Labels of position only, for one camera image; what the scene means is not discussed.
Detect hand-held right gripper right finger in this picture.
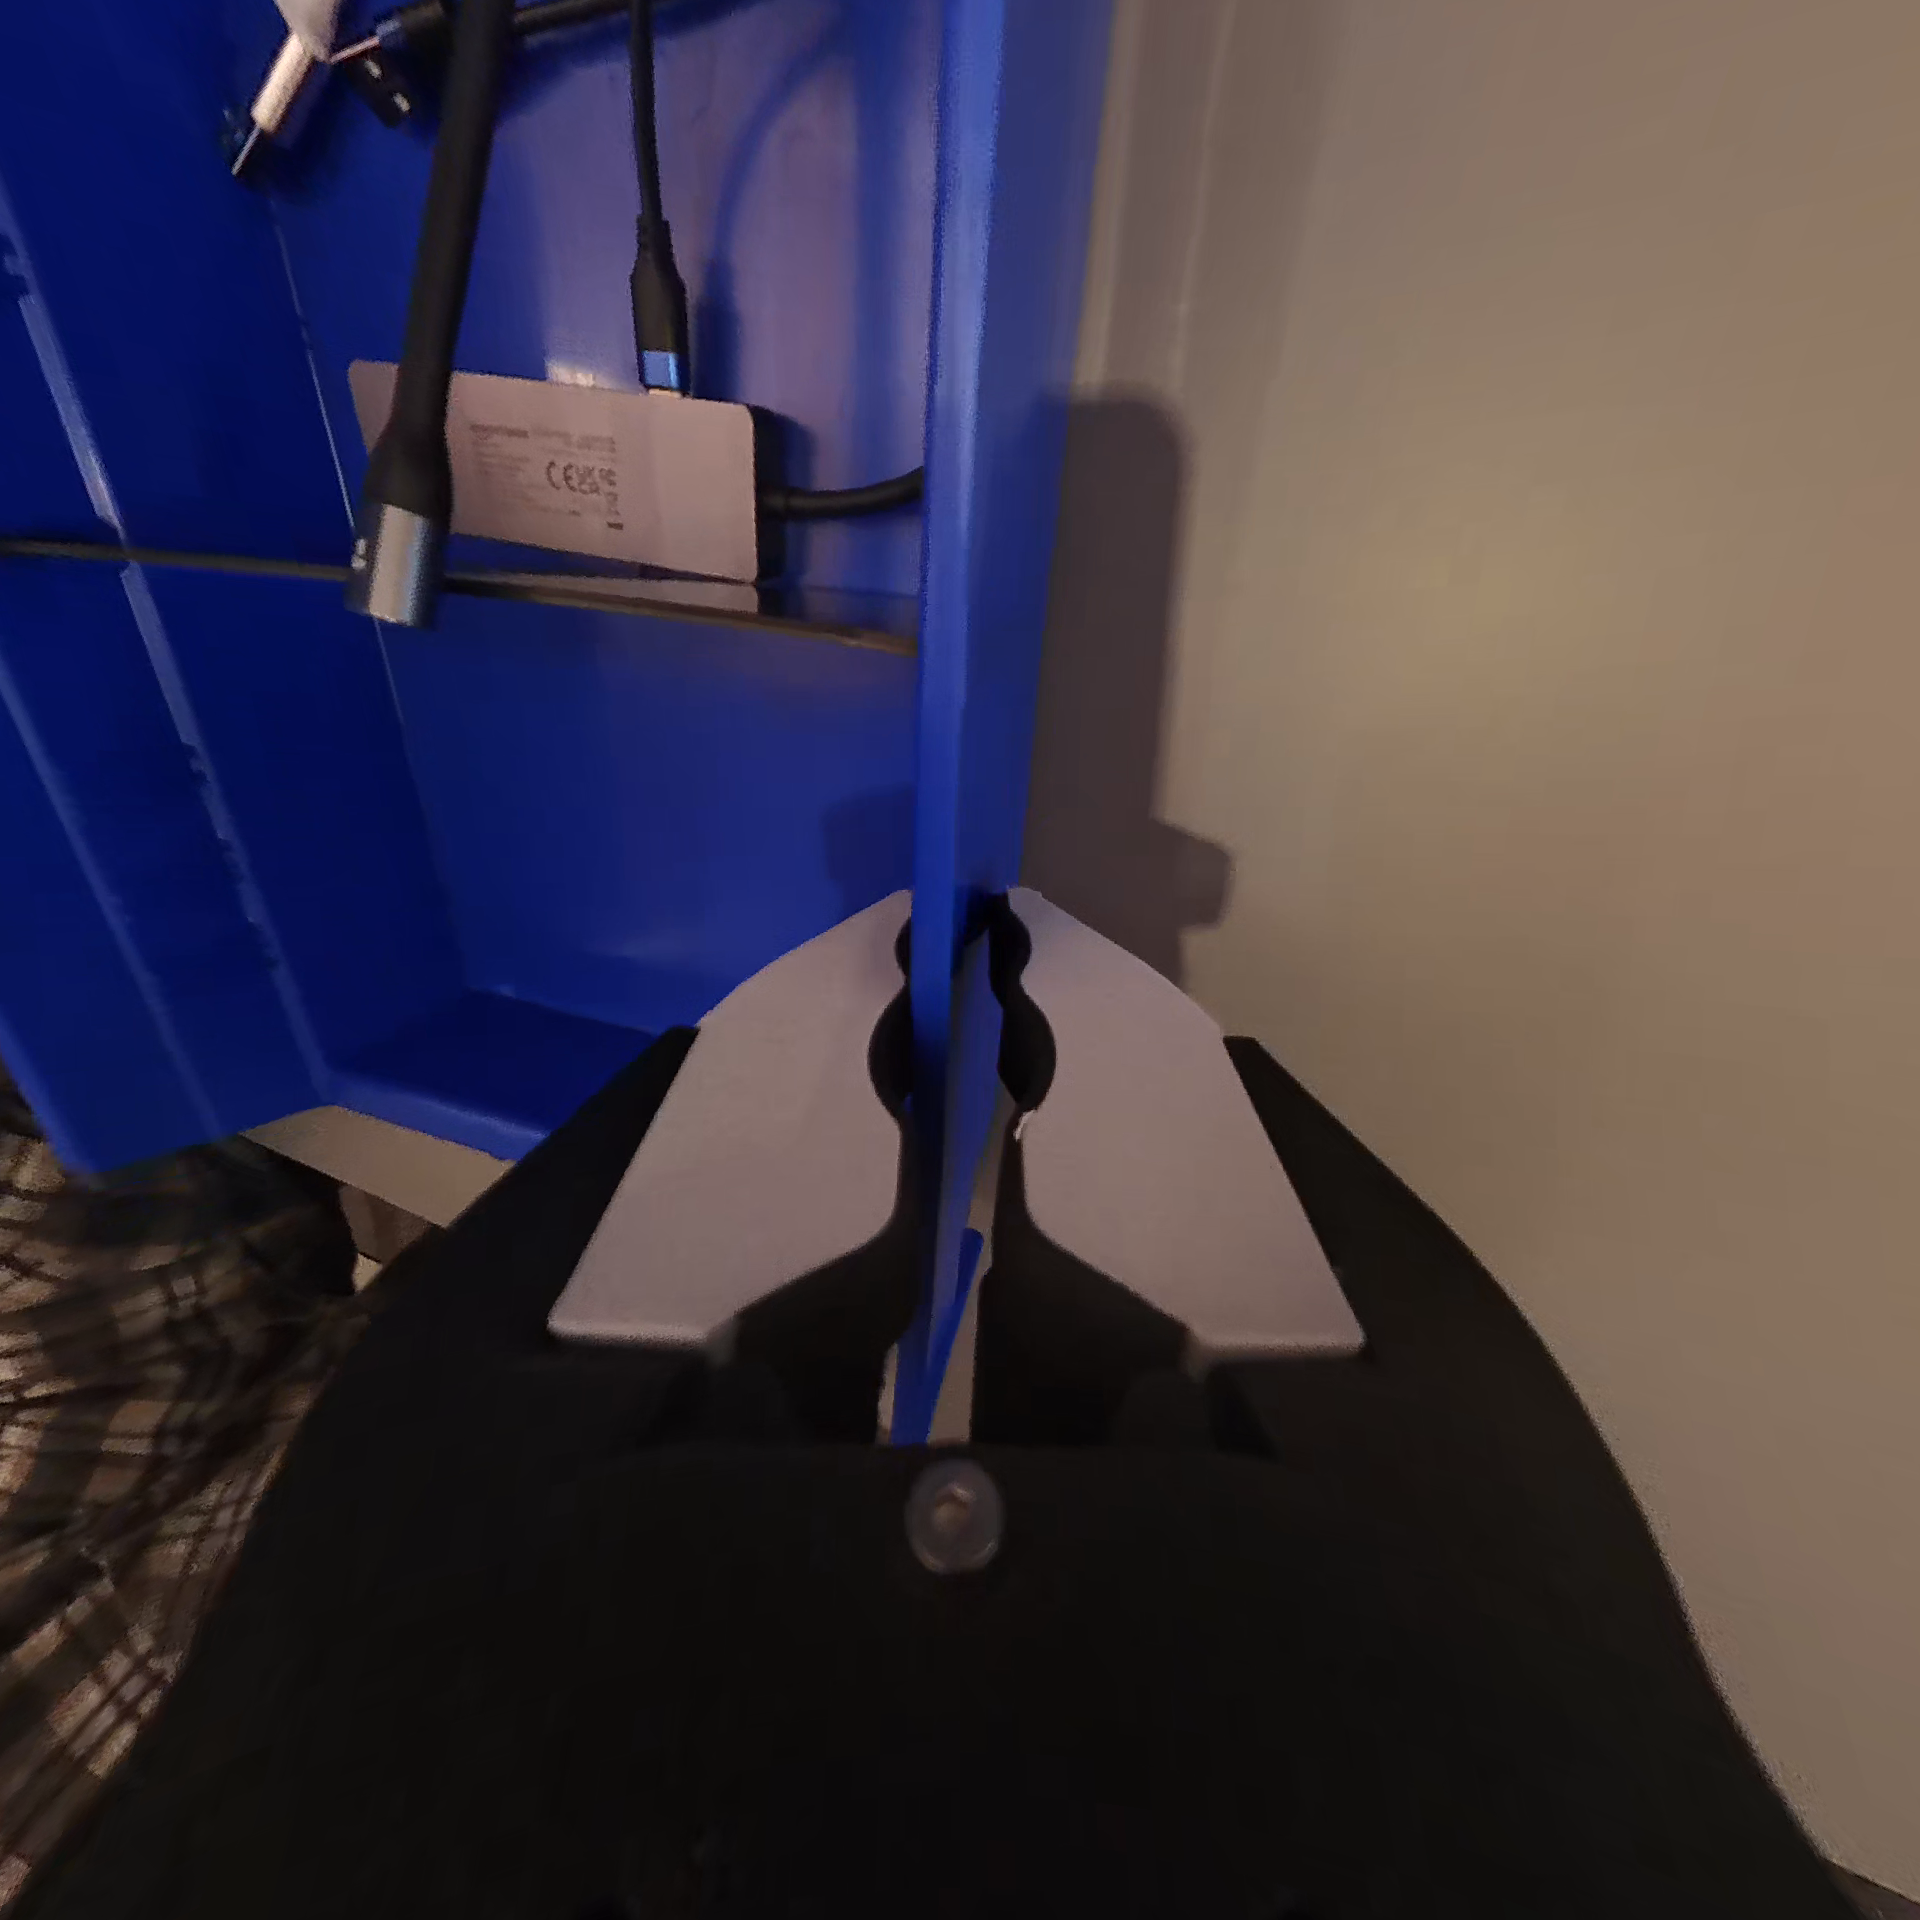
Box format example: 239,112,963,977
1002,887,1366,1365

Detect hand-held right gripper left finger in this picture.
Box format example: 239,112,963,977
545,887,915,1349

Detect blue plastic bin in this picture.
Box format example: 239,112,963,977
0,0,1119,1443

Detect grey usb hub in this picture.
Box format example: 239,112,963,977
347,359,923,587

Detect black usb cable blue plugs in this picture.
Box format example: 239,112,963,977
620,0,694,394

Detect black cable grey plugs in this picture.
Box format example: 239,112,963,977
344,0,518,629

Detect black bin divider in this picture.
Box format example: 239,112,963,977
0,537,918,660

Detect person's plaid shirt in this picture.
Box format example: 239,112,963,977
0,1125,452,1920

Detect slim silver hub white cable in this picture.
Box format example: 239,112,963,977
225,0,357,179

